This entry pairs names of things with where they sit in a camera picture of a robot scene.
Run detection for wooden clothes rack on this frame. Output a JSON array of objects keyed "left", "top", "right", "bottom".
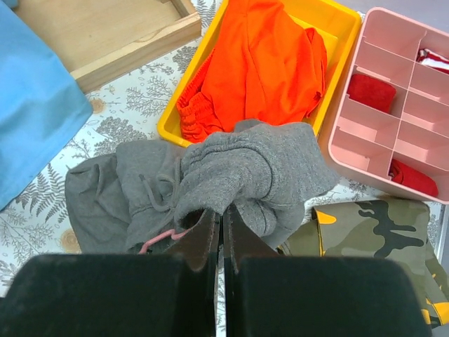
[{"left": 14, "top": 0, "right": 201, "bottom": 93}]

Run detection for orange shorts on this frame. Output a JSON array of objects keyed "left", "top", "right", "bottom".
[{"left": 176, "top": 1, "right": 328, "bottom": 143}]

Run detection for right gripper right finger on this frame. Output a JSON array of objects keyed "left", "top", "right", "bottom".
[{"left": 222, "top": 206, "right": 431, "bottom": 336}]

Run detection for yellow plastic tray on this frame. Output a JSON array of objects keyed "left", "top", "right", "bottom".
[{"left": 157, "top": 1, "right": 362, "bottom": 147}]

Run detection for grey drawstring shorts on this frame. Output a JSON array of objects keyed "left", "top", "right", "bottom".
[{"left": 65, "top": 120, "right": 340, "bottom": 254}]

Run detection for red cloth middle compartment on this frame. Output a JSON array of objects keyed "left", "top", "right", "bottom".
[{"left": 347, "top": 74, "right": 396, "bottom": 114}]

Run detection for camouflage shorts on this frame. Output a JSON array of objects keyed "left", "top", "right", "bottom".
[{"left": 278, "top": 199, "right": 448, "bottom": 328}]

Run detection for red cloth compartment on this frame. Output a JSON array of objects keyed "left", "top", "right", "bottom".
[
  {"left": 347, "top": 74, "right": 396, "bottom": 114},
  {"left": 389, "top": 159, "right": 438, "bottom": 197}
]

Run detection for light blue shorts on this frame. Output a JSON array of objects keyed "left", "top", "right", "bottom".
[{"left": 1, "top": 1, "right": 93, "bottom": 208}]

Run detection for red white cloth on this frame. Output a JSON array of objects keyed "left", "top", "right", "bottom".
[{"left": 416, "top": 48, "right": 449, "bottom": 74}]

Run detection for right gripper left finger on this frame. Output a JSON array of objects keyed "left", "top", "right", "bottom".
[{"left": 1, "top": 211, "right": 220, "bottom": 336}]

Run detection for red cloth lower compartment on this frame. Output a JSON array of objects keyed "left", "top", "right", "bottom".
[{"left": 389, "top": 159, "right": 438, "bottom": 197}]

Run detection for pink compartment organizer box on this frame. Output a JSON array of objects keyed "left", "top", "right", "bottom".
[{"left": 321, "top": 8, "right": 448, "bottom": 204}]

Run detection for pink wire hanger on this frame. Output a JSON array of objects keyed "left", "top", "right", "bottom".
[{"left": 139, "top": 229, "right": 190, "bottom": 254}]

